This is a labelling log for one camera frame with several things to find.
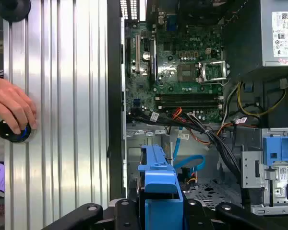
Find grey metal disk bay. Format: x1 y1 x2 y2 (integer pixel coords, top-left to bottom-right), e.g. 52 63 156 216
240 128 288 215

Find black disk wire bundle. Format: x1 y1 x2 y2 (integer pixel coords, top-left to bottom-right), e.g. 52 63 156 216
128 107 252 207

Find round black rubber foot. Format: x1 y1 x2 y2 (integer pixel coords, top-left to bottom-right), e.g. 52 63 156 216
0 0 31 23

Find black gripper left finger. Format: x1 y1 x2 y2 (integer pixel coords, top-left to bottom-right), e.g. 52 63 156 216
42 198 141 230

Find round black tool blue ring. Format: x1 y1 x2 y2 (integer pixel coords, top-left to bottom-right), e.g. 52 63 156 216
0 119 37 144

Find red orange wire bundle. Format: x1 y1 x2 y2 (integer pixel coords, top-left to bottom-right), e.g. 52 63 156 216
171 107 212 147

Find black RAM slot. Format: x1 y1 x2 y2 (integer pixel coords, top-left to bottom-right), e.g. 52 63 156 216
156 102 223 111
155 93 223 102

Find blue plastic drive carrier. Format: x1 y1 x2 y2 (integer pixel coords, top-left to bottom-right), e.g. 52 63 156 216
262 136 288 166

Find green Dell motherboard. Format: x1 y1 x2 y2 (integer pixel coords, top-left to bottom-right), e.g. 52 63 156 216
124 21 225 124

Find yellow power wires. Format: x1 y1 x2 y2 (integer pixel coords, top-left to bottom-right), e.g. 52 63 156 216
237 81 288 117

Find open black PC case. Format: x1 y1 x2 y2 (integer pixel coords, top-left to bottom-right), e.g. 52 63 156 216
107 0 288 230

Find person's bare hand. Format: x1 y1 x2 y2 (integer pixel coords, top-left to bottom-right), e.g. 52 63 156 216
0 78 38 135

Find flat blue disk wire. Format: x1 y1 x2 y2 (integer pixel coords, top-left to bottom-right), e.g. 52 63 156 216
172 126 206 173

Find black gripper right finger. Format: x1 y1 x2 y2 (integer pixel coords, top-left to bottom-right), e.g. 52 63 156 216
185 199 283 230

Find grey power supply unit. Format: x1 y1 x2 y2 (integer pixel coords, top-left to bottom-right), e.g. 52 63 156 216
261 0 288 68

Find black expansion slot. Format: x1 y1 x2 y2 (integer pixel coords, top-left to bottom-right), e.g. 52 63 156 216
126 37 132 77

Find white expansion slot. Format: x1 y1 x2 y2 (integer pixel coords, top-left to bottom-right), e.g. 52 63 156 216
135 34 142 73

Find CPU socket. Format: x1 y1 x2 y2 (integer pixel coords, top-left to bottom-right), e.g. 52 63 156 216
177 64 198 83

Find metal socket cover frame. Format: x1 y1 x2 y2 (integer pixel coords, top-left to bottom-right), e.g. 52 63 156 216
197 60 231 85

